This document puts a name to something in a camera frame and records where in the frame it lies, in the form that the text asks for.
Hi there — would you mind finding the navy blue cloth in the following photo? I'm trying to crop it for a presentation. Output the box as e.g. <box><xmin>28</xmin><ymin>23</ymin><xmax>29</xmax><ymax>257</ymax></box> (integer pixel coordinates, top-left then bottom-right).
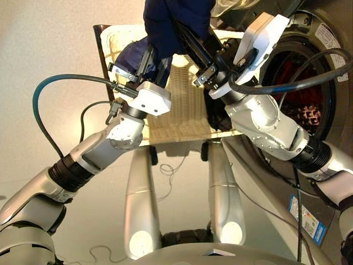
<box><xmin>114</xmin><ymin>0</ymin><xmax>217</xmax><ymax>87</ymax></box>

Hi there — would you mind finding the red cloth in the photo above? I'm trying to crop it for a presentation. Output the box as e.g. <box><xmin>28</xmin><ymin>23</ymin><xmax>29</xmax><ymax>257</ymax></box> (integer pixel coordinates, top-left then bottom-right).
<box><xmin>275</xmin><ymin>59</ymin><xmax>324</xmax><ymax>107</ymax></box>

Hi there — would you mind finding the pale woven basket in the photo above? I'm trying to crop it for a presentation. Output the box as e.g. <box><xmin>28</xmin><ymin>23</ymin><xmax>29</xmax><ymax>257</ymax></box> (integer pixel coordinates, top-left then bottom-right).
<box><xmin>99</xmin><ymin>24</ymin><xmax>244</xmax><ymax>147</ymax></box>

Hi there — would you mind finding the white warning sticker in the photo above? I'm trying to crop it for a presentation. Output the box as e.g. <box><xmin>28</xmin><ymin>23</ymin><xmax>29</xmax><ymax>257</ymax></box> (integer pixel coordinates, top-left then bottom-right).
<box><xmin>315</xmin><ymin>23</ymin><xmax>350</xmax><ymax>83</ymax></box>

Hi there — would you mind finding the silver robot leg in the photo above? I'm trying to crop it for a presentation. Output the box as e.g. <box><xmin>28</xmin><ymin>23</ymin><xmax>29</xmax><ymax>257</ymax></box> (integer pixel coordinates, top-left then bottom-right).
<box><xmin>207</xmin><ymin>140</ymin><xmax>247</xmax><ymax>246</ymax></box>
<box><xmin>123</xmin><ymin>146</ymin><xmax>162</xmax><ymax>261</ymax></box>

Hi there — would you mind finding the blue white energy label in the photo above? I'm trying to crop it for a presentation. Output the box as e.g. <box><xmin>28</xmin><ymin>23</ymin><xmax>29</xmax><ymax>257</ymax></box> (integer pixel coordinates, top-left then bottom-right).
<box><xmin>287</xmin><ymin>194</ymin><xmax>327</xmax><ymax>247</ymax></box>

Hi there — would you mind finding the grey robot torso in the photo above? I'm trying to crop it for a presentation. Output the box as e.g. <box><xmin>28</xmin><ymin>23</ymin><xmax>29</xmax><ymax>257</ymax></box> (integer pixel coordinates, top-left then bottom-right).
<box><xmin>129</xmin><ymin>228</ymin><xmax>335</xmax><ymax>265</ymax></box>

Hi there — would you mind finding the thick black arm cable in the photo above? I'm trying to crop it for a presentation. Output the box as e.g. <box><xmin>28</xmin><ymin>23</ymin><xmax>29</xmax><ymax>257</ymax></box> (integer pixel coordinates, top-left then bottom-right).
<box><xmin>32</xmin><ymin>73</ymin><xmax>139</xmax><ymax>160</ymax></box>
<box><xmin>228</xmin><ymin>47</ymin><xmax>353</xmax><ymax>263</ymax></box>

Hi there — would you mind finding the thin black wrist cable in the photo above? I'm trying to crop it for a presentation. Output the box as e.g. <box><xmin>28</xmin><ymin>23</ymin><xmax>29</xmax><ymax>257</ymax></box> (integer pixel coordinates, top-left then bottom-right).
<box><xmin>79</xmin><ymin>99</ymin><xmax>124</xmax><ymax>145</ymax></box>

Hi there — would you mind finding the thin floor cable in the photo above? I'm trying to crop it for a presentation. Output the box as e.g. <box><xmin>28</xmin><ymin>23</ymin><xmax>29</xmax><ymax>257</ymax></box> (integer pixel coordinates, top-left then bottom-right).
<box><xmin>89</xmin><ymin>245</ymin><xmax>128</xmax><ymax>265</ymax></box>
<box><xmin>155</xmin><ymin>153</ymin><xmax>189</xmax><ymax>203</ymax></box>

